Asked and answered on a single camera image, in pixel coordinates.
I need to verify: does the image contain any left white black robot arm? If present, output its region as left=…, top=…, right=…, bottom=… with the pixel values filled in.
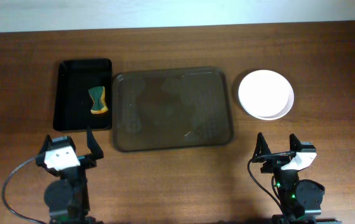
left=35, top=128, right=104, bottom=224

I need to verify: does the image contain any small black tray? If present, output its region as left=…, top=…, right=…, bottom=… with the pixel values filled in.
left=53, top=58, right=113, bottom=132

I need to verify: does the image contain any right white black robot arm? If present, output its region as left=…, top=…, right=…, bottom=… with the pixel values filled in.
left=247, top=133, right=325, bottom=223

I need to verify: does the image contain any yellow green sponge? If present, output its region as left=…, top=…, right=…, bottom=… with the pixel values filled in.
left=88, top=86, right=109, bottom=114

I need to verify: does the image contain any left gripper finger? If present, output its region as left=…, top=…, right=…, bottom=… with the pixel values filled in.
left=86, top=126, right=104, bottom=161
left=39, top=134, right=52, bottom=155

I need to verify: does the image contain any large brown tray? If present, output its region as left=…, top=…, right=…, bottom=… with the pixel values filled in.
left=112, top=67, right=234, bottom=152

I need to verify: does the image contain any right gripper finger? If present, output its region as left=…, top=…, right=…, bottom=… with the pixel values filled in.
left=289, top=134, right=302, bottom=152
left=253, top=133, right=271, bottom=157

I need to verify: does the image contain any white plate with orange stain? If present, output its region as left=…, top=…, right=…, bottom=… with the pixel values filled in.
left=237, top=70, right=295, bottom=116

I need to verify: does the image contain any pale green plate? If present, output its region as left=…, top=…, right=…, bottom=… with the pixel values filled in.
left=252, top=107, right=292, bottom=121

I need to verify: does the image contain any dark base plate corner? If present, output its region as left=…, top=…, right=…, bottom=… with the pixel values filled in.
left=270, top=215, right=342, bottom=224

